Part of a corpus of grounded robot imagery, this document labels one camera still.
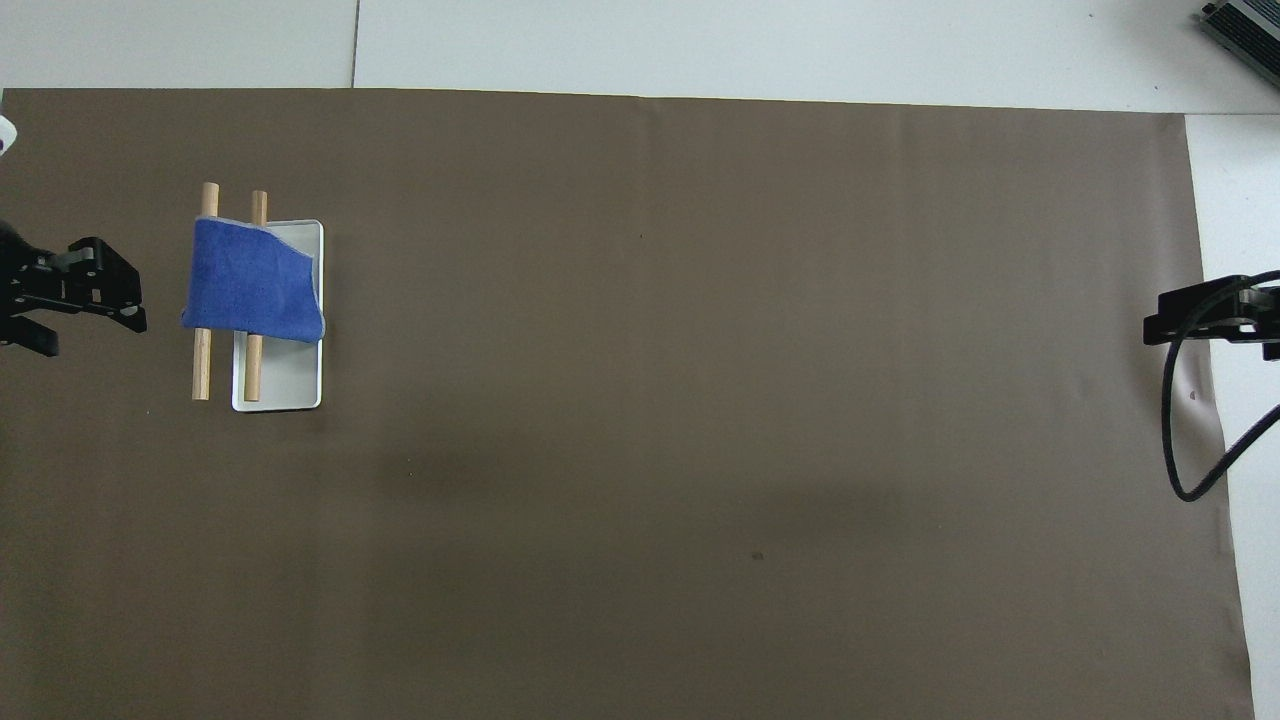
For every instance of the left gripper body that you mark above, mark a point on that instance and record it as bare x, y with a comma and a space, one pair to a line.
8, 262

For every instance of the blue towel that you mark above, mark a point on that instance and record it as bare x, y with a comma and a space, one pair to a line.
250, 280

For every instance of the grey metal box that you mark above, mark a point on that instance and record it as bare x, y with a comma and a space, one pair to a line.
1248, 25

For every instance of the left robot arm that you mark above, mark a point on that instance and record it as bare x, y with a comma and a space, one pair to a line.
5, 135

